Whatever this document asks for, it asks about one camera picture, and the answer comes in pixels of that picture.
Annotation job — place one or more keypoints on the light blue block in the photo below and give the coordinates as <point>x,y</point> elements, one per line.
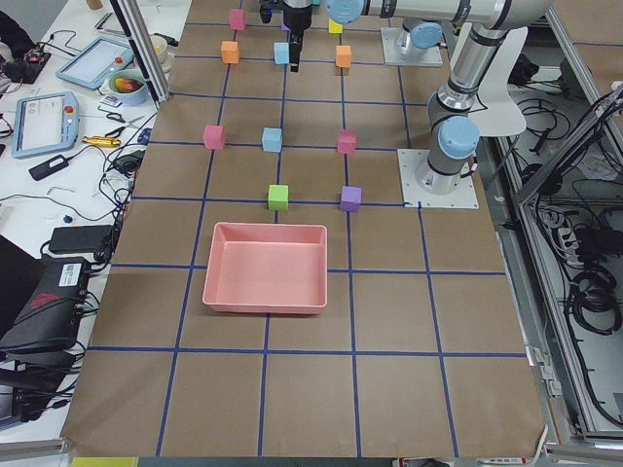
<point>282,53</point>
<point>272,139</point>

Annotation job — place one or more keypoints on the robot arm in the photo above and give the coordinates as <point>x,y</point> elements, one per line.
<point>454,138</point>
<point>491,20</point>

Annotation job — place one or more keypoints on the red block right far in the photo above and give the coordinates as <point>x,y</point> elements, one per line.
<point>237,19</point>

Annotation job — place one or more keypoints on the yellow block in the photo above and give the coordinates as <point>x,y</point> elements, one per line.
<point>334,27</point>

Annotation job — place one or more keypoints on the orange block near base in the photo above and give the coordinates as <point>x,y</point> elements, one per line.
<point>343,56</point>

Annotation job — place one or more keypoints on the orange block right far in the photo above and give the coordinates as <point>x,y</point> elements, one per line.
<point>230,52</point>

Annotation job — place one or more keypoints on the beige bowl with lemon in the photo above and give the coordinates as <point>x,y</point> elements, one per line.
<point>161,48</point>

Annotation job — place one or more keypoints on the red block near base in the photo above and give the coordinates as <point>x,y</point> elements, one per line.
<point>347,142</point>

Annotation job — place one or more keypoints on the red block left far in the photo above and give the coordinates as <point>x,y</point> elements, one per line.
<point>214,137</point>

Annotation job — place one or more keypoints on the green bowl with fruit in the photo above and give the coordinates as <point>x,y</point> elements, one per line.
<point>127,85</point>

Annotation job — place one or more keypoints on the green block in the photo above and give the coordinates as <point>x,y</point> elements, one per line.
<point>278,197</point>

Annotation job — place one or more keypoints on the purple block left side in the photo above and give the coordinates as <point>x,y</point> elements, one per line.
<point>351,199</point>

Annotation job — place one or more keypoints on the teach pendant tablet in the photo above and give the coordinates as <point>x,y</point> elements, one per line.
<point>95,63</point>
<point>45,124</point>

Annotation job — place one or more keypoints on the scissors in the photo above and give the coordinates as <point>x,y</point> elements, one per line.
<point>123,124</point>

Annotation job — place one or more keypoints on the white chair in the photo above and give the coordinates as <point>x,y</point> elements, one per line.
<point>496,114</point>

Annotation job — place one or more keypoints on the pink plastic bin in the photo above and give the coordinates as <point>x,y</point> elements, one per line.
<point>267,268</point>

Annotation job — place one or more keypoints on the black power adapter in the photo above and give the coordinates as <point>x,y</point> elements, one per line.
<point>85,239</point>

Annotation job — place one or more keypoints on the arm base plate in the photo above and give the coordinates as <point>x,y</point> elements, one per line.
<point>400,50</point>
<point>422,187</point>

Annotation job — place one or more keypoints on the aluminium frame post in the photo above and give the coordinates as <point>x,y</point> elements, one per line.
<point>135,30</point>

